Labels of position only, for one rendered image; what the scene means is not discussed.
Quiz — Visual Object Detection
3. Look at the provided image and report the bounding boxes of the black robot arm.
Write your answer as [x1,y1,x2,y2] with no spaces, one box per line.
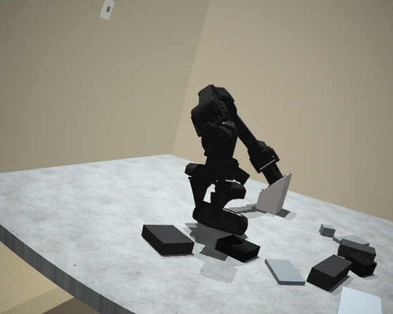
[190,84,283,186]

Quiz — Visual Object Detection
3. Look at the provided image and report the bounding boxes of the dark grey switch panel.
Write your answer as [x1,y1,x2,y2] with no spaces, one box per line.
[192,201,249,236]

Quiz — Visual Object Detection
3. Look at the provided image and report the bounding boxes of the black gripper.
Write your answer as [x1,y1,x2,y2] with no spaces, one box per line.
[185,151,246,220]

